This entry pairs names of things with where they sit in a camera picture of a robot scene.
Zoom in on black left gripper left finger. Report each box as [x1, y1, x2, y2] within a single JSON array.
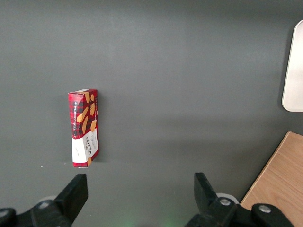
[[30, 174, 89, 227]]

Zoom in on red shortbread cookie box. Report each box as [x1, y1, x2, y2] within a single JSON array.
[[68, 88, 99, 168]]

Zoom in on wooden cabinet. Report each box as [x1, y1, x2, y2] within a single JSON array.
[[240, 131, 303, 227]]

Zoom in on white rectangular tray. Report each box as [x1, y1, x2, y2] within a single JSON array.
[[281, 18, 303, 112]]

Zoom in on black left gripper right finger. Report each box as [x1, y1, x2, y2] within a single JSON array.
[[184, 173, 253, 227]]

